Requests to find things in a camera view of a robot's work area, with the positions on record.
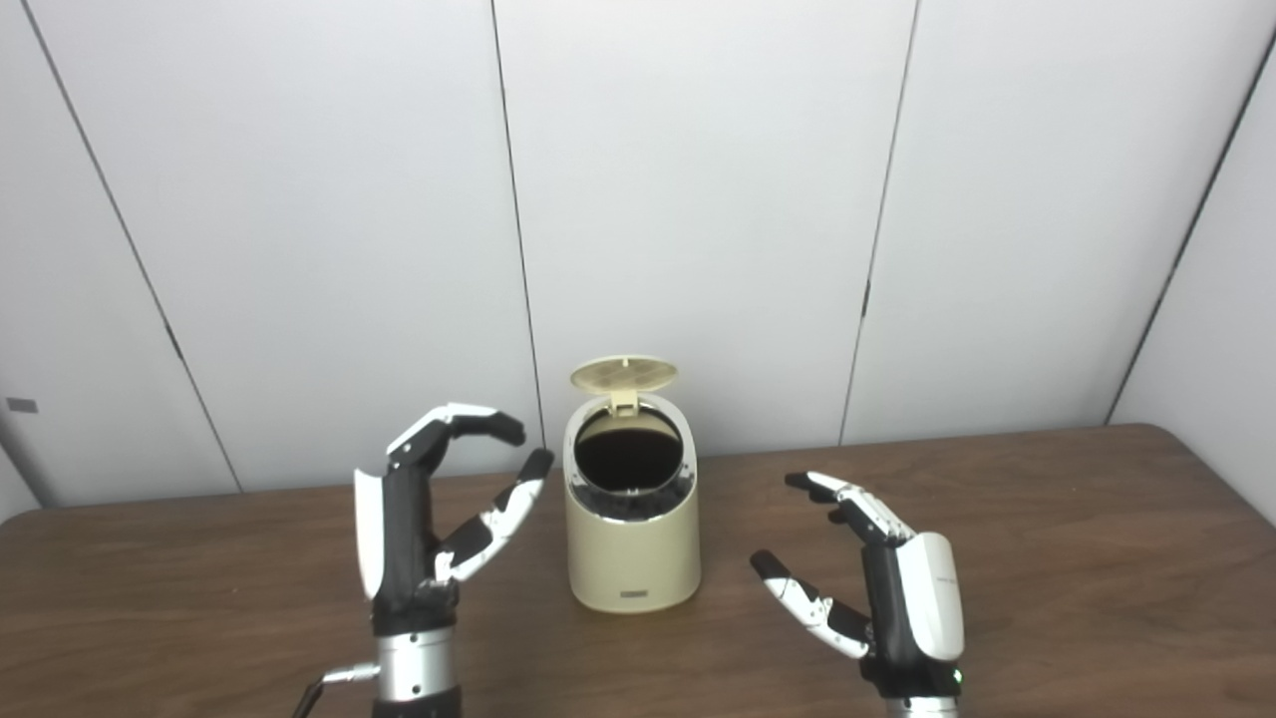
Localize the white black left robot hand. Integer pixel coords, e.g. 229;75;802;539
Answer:
353;403;555;635

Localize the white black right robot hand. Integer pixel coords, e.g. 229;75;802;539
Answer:
750;471;968;699

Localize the cream-colored bin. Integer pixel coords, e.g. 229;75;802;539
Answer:
563;391;702;614

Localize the cream round bin lid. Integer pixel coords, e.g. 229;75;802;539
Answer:
569;355;680;418

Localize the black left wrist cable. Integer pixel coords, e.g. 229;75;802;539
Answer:
291;663;382;718

